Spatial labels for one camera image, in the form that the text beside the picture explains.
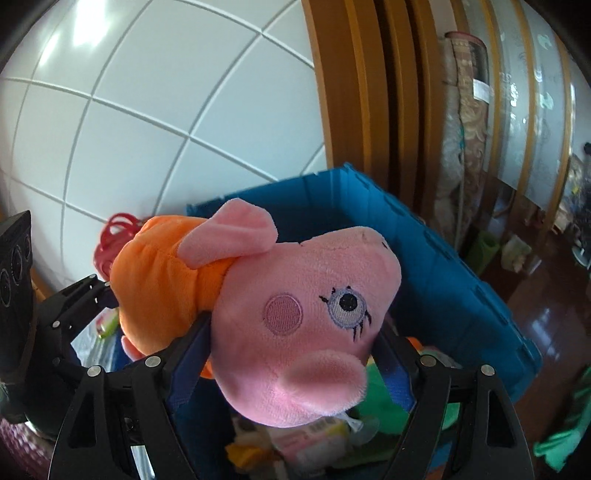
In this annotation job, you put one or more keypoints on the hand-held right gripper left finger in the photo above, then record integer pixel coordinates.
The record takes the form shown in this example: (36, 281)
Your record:
(187, 369)

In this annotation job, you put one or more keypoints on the green cloth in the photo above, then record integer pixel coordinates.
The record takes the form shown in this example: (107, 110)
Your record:
(565, 438)
(392, 415)

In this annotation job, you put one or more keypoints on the frosted glass sliding door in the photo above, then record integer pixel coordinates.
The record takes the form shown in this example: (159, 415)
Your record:
(531, 92)

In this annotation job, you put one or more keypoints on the rolled patterned carpet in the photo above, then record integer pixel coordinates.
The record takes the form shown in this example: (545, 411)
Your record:
(464, 138)

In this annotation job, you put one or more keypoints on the pink and yellow packet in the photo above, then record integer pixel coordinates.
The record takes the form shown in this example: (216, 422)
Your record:
(314, 438)

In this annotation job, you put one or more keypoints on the wooden door frame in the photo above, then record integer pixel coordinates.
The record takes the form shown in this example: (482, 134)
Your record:
(369, 92)

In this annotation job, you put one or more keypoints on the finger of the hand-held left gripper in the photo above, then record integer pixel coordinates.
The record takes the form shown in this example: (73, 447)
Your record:
(78, 288)
(69, 364)

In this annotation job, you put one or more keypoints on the yellow cloth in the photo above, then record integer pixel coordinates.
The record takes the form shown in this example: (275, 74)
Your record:
(251, 452)

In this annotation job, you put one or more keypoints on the blue plastic storage bin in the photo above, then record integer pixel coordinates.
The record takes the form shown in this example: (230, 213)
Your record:
(443, 286)

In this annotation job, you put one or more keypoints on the pig plush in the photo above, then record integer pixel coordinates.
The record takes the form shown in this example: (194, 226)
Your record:
(314, 332)

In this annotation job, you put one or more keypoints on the red plastic suitcase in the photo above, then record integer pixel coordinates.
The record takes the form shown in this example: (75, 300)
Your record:
(115, 235)

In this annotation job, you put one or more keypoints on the white bag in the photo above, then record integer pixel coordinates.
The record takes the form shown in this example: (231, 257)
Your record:
(516, 254)

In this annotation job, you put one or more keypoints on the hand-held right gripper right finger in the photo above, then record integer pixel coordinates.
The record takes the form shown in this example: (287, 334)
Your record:
(397, 378)

